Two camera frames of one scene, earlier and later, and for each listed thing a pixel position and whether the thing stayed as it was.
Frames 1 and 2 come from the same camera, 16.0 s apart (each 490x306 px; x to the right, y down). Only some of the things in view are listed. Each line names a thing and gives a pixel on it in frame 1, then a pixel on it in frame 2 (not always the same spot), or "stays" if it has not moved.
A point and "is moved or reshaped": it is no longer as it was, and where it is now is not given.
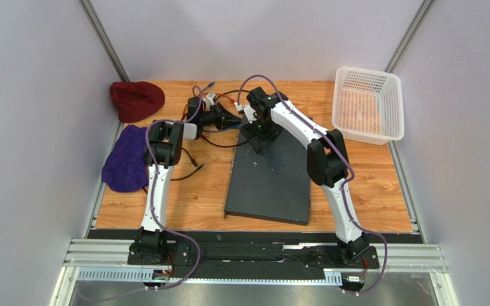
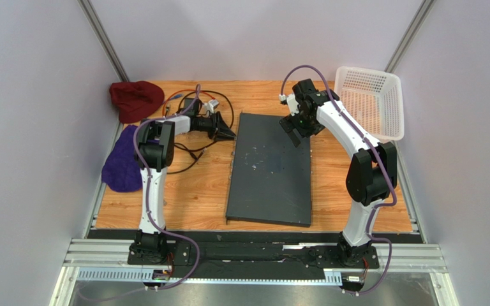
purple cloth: [126, 167] stays
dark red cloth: [135, 101] stays
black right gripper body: [260, 138] -> [290, 125]
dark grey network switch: [272, 185] stays
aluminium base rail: [417, 257] stays
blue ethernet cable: [235, 127] -> [175, 96]
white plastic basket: [367, 105] stays
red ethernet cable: [235, 102] is moved or reshaped
